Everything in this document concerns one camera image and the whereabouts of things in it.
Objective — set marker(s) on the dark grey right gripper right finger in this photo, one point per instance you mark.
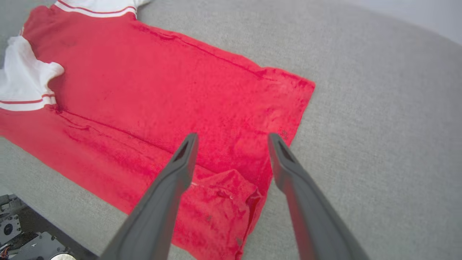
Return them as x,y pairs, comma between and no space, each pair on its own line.
310,216

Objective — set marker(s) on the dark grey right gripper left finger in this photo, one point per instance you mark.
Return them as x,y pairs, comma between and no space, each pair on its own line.
155,216

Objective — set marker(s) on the grey fabric sofa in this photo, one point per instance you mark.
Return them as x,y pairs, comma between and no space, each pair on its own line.
379,144

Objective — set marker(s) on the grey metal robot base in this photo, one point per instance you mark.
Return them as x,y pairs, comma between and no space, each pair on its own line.
36,245

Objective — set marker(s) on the red white basketball jersey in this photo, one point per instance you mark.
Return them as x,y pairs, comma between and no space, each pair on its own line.
144,90

